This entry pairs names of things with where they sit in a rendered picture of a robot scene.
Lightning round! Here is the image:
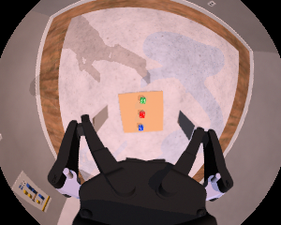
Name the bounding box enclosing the green die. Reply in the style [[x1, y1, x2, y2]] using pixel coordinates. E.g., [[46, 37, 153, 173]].
[[140, 97, 146, 104]]

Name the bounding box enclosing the orange flat mat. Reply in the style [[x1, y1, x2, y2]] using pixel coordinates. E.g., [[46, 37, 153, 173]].
[[118, 91, 163, 133]]

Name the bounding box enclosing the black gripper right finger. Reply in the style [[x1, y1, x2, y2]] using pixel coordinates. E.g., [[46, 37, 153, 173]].
[[158, 110, 233, 202]]

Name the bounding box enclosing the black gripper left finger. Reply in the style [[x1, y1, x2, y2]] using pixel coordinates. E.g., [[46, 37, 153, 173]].
[[48, 104, 136, 199]]

